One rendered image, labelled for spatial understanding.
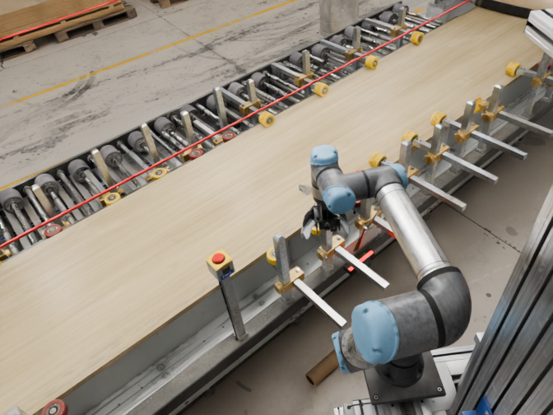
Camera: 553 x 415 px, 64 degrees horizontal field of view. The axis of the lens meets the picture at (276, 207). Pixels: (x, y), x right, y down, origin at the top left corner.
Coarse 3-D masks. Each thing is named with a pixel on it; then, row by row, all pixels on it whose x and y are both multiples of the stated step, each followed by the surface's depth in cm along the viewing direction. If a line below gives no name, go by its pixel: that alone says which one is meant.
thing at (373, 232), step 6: (372, 228) 212; (378, 228) 216; (366, 234) 211; (372, 234) 215; (378, 234) 219; (354, 240) 206; (366, 240) 215; (348, 246) 205; (354, 246) 209; (360, 246) 214; (348, 252) 208; (354, 252) 213
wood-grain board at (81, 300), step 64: (384, 64) 302; (448, 64) 294; (256, 128) 262; (320, 128) 256; (384, 128) 250; (192, 192) 227; (256, 192) 222; (64, 256) 203; (128, 256) 200; (192, 256) 196; (256, 256) 192; (0, 320) 181; (64, 320) 178; (128, 320) 175; (0, 384) 161; (64, 384) 159
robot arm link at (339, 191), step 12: (336, 168) 114; (324, 180) 112; (336, 180) 110; (348, 180) 110; (360, 180) 110; (324, 192) 110; (336, 192) 108; (348, 192) 108; (360, 192) 110; (336, 204) 108; (348, 204) 109
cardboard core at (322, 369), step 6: (330, 354) 244; (336, 354) 243; (324, 360) 242; (330, 360) 241; (336, 360) 242; (318, 366) 239; (324, 366) 239; (330, 366) 240; (336, 366) 242; (312, 372) 237; (318, 372) 237; (324, 372) 238; (330, 372) 241; (312, 378) 235; (318, 378) 236; (312, 384) 240
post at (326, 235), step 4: (324, 232) 188; (328, 232) 188; (324, 236) 190; (328, 236) 190; (324, 240) 192; (328, 240) 192; (324, 244) 194; (328, 244) 193; (324, 248) 196; (328, 248) 195; (324, 260) 202; (328, 260) 201; (324, 264) 204; (328, 264) 203; (328, 268) 205
